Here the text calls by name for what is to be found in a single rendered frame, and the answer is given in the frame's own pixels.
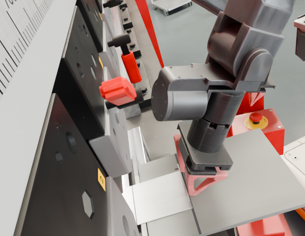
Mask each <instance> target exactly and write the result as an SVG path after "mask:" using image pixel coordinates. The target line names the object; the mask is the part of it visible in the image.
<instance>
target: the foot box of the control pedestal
mask: <svg viewBox="0 0 305 236"><path fill-rule="evenodd" d="M236 230H237V233H238V236H293V235H292V233H291V231H290V228H289V226H288V223H287V221H286V219H285V216H284V214H283V213H282V214H278V215H275V216H271V217H268V218H265V219H263V220H262V221H254V222H251V223H248V224H244V225H241V226H237V227H236Z"/></svg>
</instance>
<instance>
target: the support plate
mask: <svg viewBox="0 0 305 236"><path fill-rule="evenodd" d="M223 144H224V147H225V148H226V150H227V152H228V154H229V156H230V157H231V159H232V161H233V165H232V167H231V169H230V170H226V172H227V174H228V176H227V178H226V179H224V180H221V181H219V182H217V183H215V184H213V185H211V186H208V187H207V188H206V189H204V190H203V191H201V192H200V193H199V194H197V195H196V196H190V198H191V202H192V205H193V208H194V211H195V214H196V218H197V221H198V224H199V227H200V230H201V233H202V234H199V232H198V229H197V226H196V222H195V219H194V216H193V213H192V210H191V209H189V210H186V211H183V212H179V213H176V214H173V215H170V216H166V217H163V218H160V219H157V220H154V221H150V222H147V228H148V234H149V236H207V235H211V234H214V233H217V232H220V231H224V230H227V229H231V228H234V227H237V226H241V225H244V224H248V223H251V222H254V221H258V220H262V219H265V218H268V217H271V216H275V215H278V214H282V213H286V212H289V211H292V210H295V209H299V208H302V207H305V189H304V187H303V186H302V185H301V183H300V182H299V181H298V180H297V178H296V177H295V175H294V174H293V173H292V171H291V170H290V169H289V167H288V166H287V164H286V163H285V162H284V160H283V159H282V158H281V156H280V155H279V154H278V152H277V151H276V150H275V148H274V147H273V146H272V144H271V143H270V141H269V140H268V139H267V137H266V136H265V135H264V133H263V132H262V131H261V129H260V128H257V129H254V130H251V131H248V132H244V133H240V134H237V135H234V136H231V137H228V138H225V141H224V143H223ZM176 168H178V165H177V161H176V157H175V155H174V154H173V155H169V156H166V157H163V158H160V159H157V160H154V161H151V162H147V163H144V164H141V165H139V166H138V169H139V175H140V181H141V183H142V182H145V181H148V180H151V179H155V178H158V177H161V176H164V175H167V174H170V173H174V172H177V171H179V170H175V169H176Z"/></svg>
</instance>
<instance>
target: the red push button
mask: <svg viewBox="0 0 305 236"><path fill-rule="evenodd" d="M249 119H250V120H251V121H252V122H253V124H255V125H256V124H259V123H260V121H261V120H262V114H260V113H258V112H254V113H252V114H250V116H249Z"/></svg>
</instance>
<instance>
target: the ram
mask: <svg viewBox="0 0 305 236"><path fill-rule="evenodd" d="M75 4H76V0H53V1H52V3H51V5H50V7H49V9H48V11H47V13H46V14H45V16H44V18H43V20H42V22H41V24H40V26H39V27H38V29H37V31H36V33H35V35H34V37H33V39H32V40H31V42H30V44H29V46H28V48H27V50H26V52H25V54H24V56H23V58H22V59H21V61H20V63H19V65H18V67H17V69H16V71H15V73H14V74H13V76H12V78H11V80H10V82H9V84H8V86H7V87H6V89H5V91H4V93H3V95H2V97H1V99H0V236H13V235H14V231H15V227H16V223H17V220H18V216H19V212H20V209H21V205H22V201H23V197H24V194H25V190H26V186H27V183H28V179H29V175H30V171H31V167H32V164H33V160H34V157H35V153H36V148H37V145H38V141H39V138H40V134H41V130H42V127H43V123H44V119H45V115H46V112H47V108H48V104H49V101H50V97H51V93H52V89H53V86H54V82H55V79H56V75H57V71H58V67H59V63H60V60H61V56H62V52H63V49H64V45H65V41H66V37H67V33H68V30H69V26H70V23H71V19H72V15H73V11H74V7H75Z"/></svg>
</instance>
